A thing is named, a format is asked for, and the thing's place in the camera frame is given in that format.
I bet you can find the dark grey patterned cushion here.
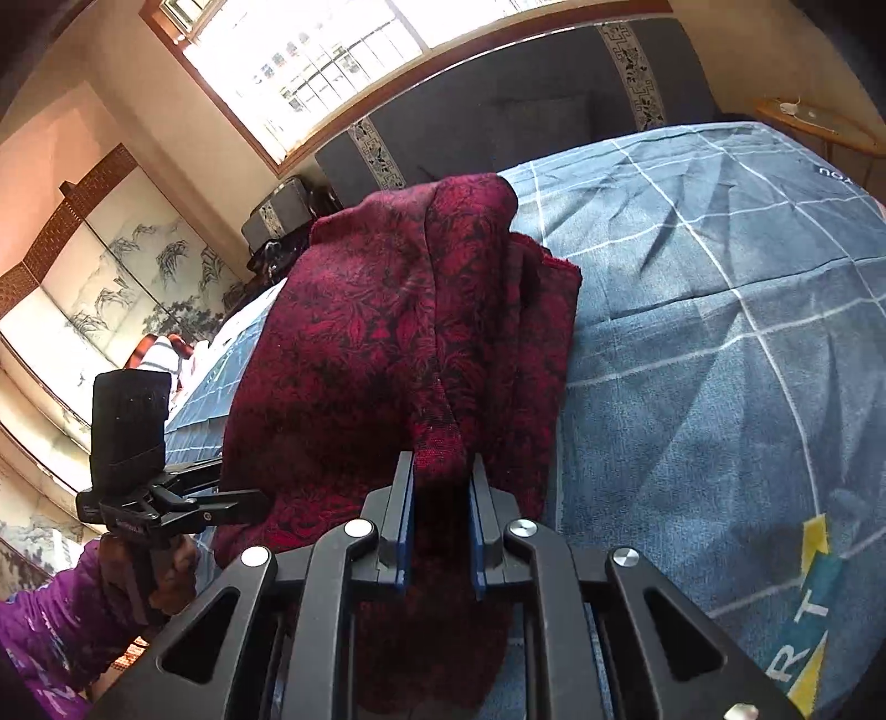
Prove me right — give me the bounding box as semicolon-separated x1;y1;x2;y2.
241;176;316;254

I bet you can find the red white striped cloth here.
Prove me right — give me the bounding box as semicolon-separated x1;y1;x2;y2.
128;332;209;397

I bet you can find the person's left hand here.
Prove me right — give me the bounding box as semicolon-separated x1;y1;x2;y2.
148;533;203;616

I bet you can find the round wooden side table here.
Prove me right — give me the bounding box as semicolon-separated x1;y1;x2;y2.
753;95;886;182

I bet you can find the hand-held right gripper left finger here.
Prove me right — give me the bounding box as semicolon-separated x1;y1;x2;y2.
90;450;416;720

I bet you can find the dark red patterned knit garment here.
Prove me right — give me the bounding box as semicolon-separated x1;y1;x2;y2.
211;173;583;714

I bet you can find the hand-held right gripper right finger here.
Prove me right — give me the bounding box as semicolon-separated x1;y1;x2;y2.
467;453;807;720

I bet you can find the wooden framed window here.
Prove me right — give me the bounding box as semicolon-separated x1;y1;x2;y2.
142;0;672;184

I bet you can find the blue checked blanket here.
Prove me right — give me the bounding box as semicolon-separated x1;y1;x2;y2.
166;121;886;720

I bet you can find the ink painted folding screen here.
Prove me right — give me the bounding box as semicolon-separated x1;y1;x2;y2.
0;142;246;555

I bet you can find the dark grey patterned headboard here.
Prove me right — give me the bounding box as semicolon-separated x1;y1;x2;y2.
315;17;721;209

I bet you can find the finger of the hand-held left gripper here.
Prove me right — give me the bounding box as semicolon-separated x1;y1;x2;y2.
162;455;228;494
153;486;271;533

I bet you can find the person's left forearm purple sleeve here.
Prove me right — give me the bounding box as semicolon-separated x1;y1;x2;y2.
0;538;150;720

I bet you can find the dark wooden chair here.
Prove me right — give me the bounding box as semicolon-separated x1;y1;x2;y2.
248;235;306;288

